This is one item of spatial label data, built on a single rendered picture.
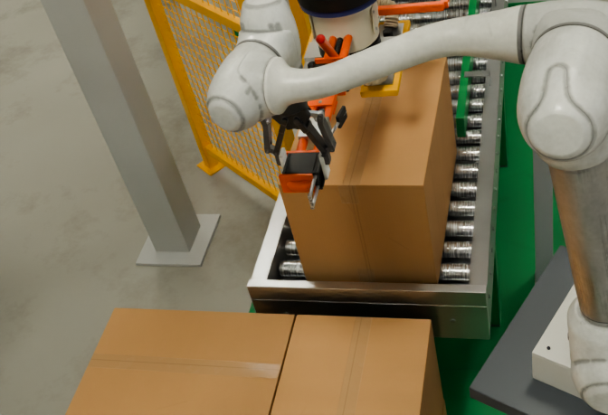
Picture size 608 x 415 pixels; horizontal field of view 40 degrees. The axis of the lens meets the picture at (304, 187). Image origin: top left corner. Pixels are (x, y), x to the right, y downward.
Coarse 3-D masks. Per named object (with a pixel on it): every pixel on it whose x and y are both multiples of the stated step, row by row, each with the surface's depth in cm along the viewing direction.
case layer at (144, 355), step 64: (128, 320) 256; (192, 320) 250; (256, 320) 245; (320, 320) 240; (384, 320) 236; (128, 384) 237; (192, 384) 233; (256, 384) 228; (320, 384) 224; (384, 384) 220
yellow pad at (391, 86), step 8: (384, 24) 237; (400, 24) 235; (408, 24) 235; (384, 32) 229; (392, 32) 229; (400, 32) 232; (400, 72) 219; (392, 80) 216; (400, 80) 218; (368, 88) 216; (376, 88) 216; (384, 88) 215; (392, 88) 214; (368, 96) 216; (376, 96) 216; (384, 96) 215
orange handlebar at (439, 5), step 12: (444, 0) 218; (384, 12) 221; (396, 12) 221; (408, 12) 220; (420, 12) 219; (348, 36) 214; (348, 48) 211; (336, 96) 197; (312, 108) 194; (324, 108) 194; (300, 144) 185
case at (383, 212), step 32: (352, 96) 250; (416, 96) 243; (448, 96) 260; (352, 128) 238; (384, 128) 235; (416, 128) 232; (448, 128) 260; (352, 160) 227; (384, 160) 225; (416, 160) 222; (448, 160) 261; (320, 192) 224; (352, 192) 222; (384, 192) 219; (416, 192) 216; (448, 192) 261; (320, 224) 233; (352, 224) 230; (384, 224) 228; (416, 224) 225; (320, 256) 243; (352, 256) 240; (384, 256) 237; (416, 256) 233
